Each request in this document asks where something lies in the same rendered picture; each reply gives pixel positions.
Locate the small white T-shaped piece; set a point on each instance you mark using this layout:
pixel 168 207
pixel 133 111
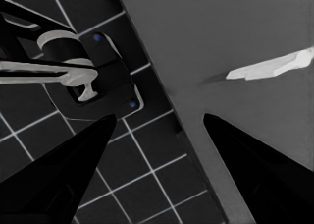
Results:
pixel 268 68

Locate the dark robot body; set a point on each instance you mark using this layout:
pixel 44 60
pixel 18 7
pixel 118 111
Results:
pixel 108 76

